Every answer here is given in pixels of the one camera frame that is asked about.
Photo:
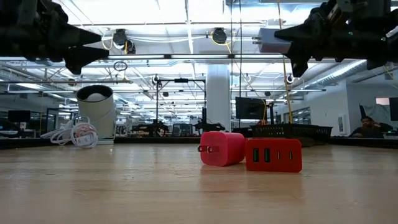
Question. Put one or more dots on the pink wall charger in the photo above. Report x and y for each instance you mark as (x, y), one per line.
(225, 149)

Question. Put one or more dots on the white pillar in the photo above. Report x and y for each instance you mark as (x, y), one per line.
(218, 99)

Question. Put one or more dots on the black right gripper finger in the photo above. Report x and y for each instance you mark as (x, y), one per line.
(308, 31)
(304, 53)

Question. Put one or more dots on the black background robot arm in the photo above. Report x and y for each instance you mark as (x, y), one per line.
(208, 126)
(152, 127)

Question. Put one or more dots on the black monitor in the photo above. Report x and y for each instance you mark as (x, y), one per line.
(250, 108)
(18, 115)
(394, 109)

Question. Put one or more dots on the person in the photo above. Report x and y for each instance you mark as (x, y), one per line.
(368, 129)

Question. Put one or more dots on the red multi-port charger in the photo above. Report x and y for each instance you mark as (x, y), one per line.
(273, 155)

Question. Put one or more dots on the black office chair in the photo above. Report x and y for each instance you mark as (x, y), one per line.
(362, 110)

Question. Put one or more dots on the grey-blue wall charger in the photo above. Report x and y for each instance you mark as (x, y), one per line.
(270, 40)

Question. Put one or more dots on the white ball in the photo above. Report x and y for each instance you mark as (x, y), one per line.
(95, 97)

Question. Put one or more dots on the black mesh basket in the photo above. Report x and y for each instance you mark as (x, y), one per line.
(292, 130)

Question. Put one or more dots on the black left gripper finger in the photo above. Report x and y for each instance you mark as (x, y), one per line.
(82, 57)
(73, 35)

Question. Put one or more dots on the black metal frame stand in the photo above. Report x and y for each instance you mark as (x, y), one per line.
(157, 102)

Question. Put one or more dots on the white cylindrical holder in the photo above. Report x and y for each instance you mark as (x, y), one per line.
(99, 115)

